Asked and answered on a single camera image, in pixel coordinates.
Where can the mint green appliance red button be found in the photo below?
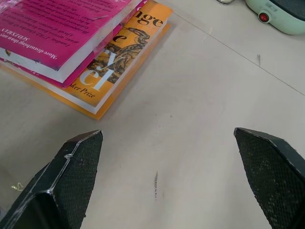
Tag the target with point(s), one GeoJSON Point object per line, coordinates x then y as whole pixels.
{"type": "Point", "coordinates": [278, 14]}

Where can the magenta paperback book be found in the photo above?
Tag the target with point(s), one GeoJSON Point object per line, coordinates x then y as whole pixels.
{"type": "Point", "coordinates": [47, 31]}

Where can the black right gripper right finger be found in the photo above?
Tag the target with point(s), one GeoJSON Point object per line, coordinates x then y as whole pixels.
{"type": "Point", "coordinates": [271, 176]}

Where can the orange paperback book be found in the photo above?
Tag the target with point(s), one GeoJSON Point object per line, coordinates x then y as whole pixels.
{"type": "Point", "coordinates": [124, 59]}

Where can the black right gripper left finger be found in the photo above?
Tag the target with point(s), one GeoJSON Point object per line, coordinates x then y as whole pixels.
{"type": "Point", "coordinates": [64, 181]}

